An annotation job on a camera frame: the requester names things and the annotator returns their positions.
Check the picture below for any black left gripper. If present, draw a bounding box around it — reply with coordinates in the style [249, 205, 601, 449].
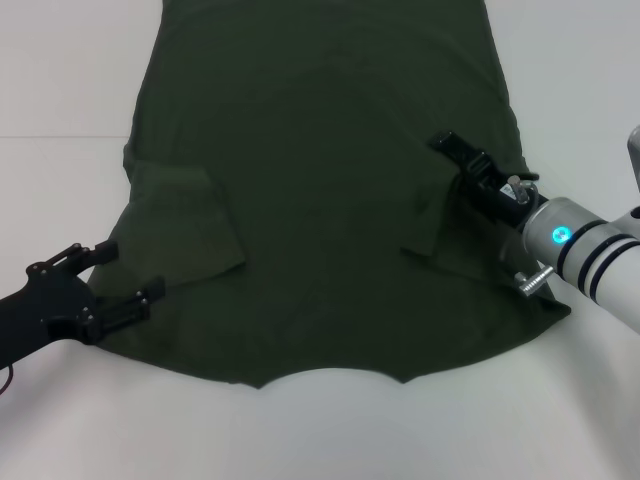
[0, 240, 167, 372]

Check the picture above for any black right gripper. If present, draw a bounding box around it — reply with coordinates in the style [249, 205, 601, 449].
[428, 130, 539, 227]

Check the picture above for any dark green t-shirt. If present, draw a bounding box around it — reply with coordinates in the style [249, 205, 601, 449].
[94, 0, 573, 392]

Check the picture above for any silver elbow connector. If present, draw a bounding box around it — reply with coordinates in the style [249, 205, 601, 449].
[506, 174, 537, 207]

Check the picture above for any silver knurled cable plug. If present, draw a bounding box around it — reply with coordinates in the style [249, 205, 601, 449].
[514, 265, 556, 300]

